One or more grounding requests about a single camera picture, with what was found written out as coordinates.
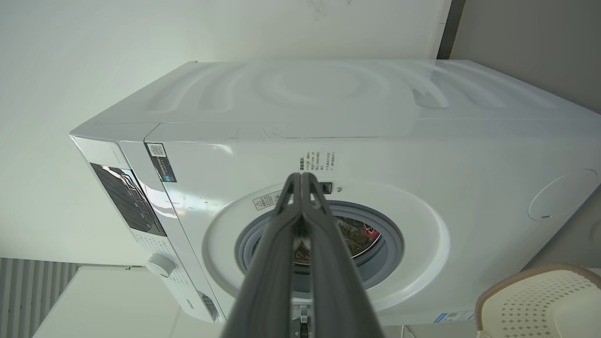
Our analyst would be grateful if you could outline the grey ribbed radiator panel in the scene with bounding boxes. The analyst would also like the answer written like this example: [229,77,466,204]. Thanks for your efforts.
[0,257,80,338]

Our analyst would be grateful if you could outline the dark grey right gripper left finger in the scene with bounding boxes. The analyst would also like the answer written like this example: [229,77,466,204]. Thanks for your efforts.
[221,172,302,338]

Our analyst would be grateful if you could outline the white cabinet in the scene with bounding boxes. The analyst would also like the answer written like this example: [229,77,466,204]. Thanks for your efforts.
[32,266,226,338]

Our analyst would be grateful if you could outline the cream perforated laundry basket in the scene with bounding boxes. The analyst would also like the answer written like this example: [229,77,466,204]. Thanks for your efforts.
[474,262,601,338]

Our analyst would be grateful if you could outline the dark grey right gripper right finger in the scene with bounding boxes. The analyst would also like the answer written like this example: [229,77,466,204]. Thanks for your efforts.
[300,172,386,338]

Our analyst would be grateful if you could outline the white front-load washing machine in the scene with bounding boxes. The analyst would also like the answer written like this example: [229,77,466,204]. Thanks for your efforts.
[69,59,601,327]

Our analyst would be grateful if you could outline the clothes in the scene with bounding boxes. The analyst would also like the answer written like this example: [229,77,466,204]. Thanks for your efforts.
[294,216,382,266]

